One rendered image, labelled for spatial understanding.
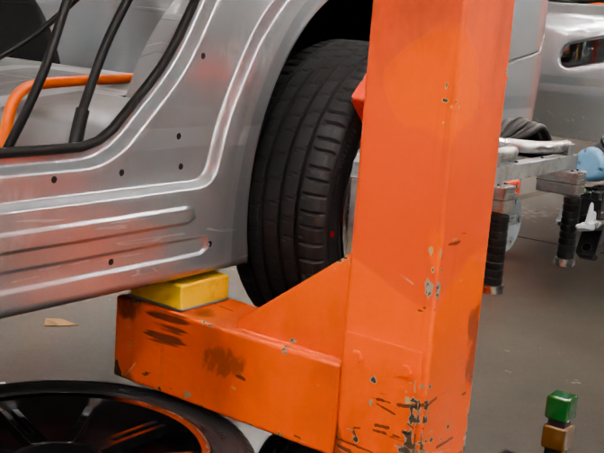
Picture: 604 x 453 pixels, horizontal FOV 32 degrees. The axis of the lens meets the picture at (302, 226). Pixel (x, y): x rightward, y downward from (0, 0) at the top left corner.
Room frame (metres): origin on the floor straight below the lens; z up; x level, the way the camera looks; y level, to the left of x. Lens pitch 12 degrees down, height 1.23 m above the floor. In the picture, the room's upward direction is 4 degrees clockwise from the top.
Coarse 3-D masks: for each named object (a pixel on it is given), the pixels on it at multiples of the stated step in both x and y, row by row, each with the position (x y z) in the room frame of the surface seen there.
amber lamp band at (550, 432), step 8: (544, 424) 1.58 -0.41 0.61; (544, 432) 1.58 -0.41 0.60; (552, 432) 1.57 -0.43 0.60; (560, 432) 1.56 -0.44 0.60; (568, 432) 1.57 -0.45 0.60; (544, 440) 1.58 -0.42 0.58; (552, 440) 1.57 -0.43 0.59; (560, 440) 1.56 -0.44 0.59; (568, 440) 1.57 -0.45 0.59; (552, 448) 1.57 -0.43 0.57; (560, 448) 1.56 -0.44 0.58; (568, 448) 1.58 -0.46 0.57
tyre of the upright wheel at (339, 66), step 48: (336, 48) 2.18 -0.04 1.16; (288, 96) 2.06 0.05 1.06; (336, 96) 2.01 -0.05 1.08; (288, 144) 1.99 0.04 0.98; (336, 144) 1.95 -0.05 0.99; (288, 192) 1.96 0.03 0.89; (336, 192) 1.95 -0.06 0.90; (288, 240) 1.96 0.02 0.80; (336, 240) 1.96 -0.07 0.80; (288, 288) 2.01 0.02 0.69
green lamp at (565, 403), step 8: (560, 392) 1.60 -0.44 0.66; (552, 400) 1.58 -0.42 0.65; (560, 400) 1.57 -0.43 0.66; (568, 400) 1.56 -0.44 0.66; (576, 400) 1.58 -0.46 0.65; (552, 408) 1.57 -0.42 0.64; (560, 408) 1.57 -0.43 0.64; (568, 408) 1.56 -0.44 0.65; (576, 408) 1.59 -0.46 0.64; (552, 416) 1.57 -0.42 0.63; (560, 416) 1.57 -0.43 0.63; (568, 416) 1.56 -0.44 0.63
